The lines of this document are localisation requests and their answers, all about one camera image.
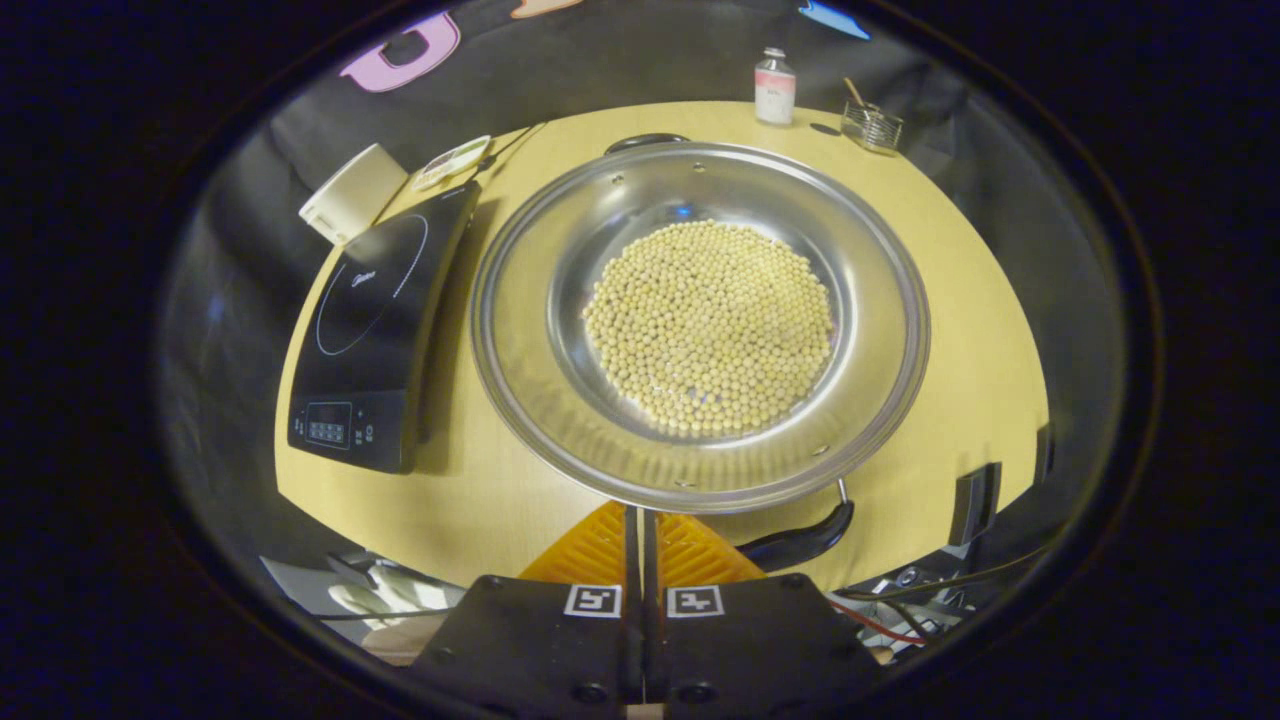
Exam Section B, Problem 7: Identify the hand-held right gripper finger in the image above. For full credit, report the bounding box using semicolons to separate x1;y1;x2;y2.
643;508;887;707
410;500;642;707

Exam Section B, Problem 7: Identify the large soybean pile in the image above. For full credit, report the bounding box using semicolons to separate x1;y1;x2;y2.
582;220;836;439

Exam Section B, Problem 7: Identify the stainless steel pot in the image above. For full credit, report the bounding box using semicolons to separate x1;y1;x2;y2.
470;133;933;573

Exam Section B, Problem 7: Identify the black induction cooktop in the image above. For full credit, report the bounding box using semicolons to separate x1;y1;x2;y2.
287;180;482;475

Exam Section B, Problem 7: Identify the white divided dish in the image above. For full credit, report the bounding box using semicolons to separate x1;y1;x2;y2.
412;135;493;191

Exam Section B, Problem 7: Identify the white toaster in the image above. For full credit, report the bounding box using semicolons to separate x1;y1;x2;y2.
298;143;409;246

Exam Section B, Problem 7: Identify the small pink label bottle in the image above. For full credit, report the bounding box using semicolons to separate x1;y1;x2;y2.
753;47;798;127

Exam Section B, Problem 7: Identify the thin red cable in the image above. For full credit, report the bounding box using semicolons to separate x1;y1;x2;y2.
825;598;931;646

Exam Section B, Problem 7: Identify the thin black cable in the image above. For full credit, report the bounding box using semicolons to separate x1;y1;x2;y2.
835;545;1046;603

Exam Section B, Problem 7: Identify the black table bracket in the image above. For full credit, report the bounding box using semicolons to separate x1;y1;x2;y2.
948;462;1003;548

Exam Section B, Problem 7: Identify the black power cable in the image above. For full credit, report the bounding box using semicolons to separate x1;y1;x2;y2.
478;122;549;171

